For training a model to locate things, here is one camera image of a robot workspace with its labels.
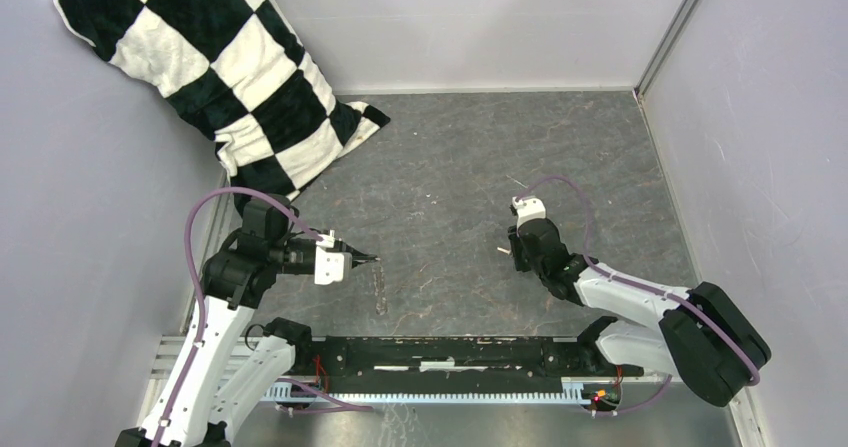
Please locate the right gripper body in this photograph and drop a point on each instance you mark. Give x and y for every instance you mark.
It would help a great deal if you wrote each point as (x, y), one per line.
(521, 260)

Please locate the metal key organizer plate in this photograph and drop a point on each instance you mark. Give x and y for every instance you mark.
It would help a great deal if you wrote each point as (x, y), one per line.
(381, 303)

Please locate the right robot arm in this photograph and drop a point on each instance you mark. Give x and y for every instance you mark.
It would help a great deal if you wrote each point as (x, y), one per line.
(698, 335)

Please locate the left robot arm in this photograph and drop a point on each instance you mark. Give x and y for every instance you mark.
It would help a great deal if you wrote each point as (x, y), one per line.
(197, 406)

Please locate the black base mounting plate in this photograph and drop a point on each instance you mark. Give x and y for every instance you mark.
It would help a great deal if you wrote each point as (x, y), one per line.
(451, 381)

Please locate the black and white checkered pillow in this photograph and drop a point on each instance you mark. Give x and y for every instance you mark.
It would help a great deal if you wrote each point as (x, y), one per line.
(237, 72)

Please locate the aluminium corner profile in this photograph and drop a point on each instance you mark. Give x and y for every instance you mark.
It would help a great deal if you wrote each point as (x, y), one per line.
(665, 47)

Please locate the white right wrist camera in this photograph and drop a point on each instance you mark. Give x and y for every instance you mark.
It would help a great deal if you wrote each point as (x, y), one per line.
(527, 209)

